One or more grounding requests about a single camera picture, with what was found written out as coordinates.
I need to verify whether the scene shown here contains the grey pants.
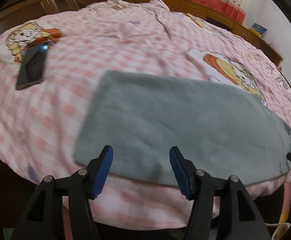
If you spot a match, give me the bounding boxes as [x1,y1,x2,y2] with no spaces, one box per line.
[73,70,291,187]

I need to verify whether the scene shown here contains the black smartphone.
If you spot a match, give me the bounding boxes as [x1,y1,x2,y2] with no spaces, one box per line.
[15,44,50,91]

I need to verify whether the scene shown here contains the wooden wardrobe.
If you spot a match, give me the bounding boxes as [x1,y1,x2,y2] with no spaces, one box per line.
[0,0,108,34]

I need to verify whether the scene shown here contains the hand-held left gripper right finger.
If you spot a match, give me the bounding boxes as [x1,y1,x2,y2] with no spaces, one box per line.
[169,146,271,240]

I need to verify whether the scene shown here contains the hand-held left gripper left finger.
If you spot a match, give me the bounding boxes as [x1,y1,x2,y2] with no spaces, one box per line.
[10,145,114,240]

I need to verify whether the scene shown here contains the pink checked cartoon blanket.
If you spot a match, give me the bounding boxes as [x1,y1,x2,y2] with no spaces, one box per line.
[0,0,291,229]

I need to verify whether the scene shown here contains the blue box on shelf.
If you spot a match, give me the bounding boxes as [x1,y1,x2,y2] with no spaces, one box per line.
[251,23,268,37]

